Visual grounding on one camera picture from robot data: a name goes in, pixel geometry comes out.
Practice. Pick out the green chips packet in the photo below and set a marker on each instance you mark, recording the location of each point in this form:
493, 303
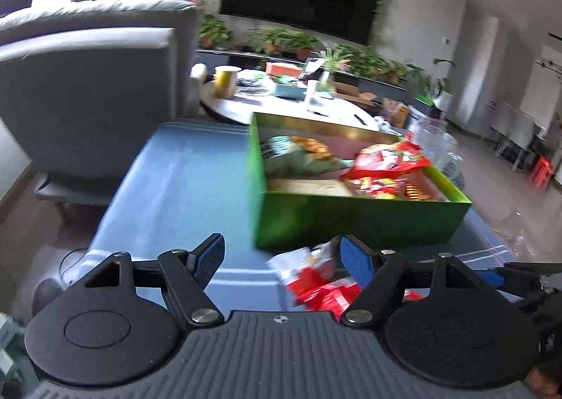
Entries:
294, 155

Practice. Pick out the yellow can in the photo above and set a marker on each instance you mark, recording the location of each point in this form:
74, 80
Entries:
226, 82

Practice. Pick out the large red snack packet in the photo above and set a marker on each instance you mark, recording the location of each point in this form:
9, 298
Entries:
390, 159

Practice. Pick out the open cardboard box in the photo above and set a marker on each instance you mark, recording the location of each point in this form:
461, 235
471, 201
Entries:
355, 95

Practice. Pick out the green cardboard box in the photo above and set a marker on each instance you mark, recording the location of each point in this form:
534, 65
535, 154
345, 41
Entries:
351, 219

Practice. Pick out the grey armchair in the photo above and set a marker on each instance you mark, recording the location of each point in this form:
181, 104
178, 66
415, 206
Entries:
88, 96

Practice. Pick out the red yellow snack packet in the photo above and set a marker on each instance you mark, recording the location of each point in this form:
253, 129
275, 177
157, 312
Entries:
390, 189

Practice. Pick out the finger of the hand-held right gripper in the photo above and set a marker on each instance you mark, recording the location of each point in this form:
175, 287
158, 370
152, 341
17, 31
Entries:
494, 279

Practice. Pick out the spider plant in glass vase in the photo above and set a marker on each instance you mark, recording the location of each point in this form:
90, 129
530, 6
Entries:
331, 67

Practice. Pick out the potted green plant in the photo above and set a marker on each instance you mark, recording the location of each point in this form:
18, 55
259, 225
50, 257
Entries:
213, 32
377, 67
285, 44

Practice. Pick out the orange box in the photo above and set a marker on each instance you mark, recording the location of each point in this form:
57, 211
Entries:
283, 69

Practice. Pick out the tall plant in white planter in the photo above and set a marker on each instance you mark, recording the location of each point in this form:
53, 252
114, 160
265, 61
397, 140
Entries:
441, 94

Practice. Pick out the red plastic stool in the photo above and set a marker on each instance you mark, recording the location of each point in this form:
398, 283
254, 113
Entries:
541, 170

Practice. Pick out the glass mug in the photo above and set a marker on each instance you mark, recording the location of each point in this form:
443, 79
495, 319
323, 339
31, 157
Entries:
432, 144

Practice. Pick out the sliced bread packet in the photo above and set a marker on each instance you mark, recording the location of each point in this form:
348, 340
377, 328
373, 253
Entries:
307, 187

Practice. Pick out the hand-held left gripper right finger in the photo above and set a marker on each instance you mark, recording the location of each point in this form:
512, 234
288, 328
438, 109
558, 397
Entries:
358, 260

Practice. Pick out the red striped snack packet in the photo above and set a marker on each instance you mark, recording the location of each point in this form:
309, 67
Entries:
316, 285

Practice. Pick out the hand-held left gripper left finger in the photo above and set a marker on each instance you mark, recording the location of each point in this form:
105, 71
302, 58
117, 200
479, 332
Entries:
208, 258

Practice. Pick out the blue tray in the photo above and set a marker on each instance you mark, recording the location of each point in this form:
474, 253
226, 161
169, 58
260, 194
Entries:
287, 89

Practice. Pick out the white round table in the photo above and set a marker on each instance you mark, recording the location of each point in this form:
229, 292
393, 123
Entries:
281, 107

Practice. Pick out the small white bottle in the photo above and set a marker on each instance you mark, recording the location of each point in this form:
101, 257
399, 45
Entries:
312, 91

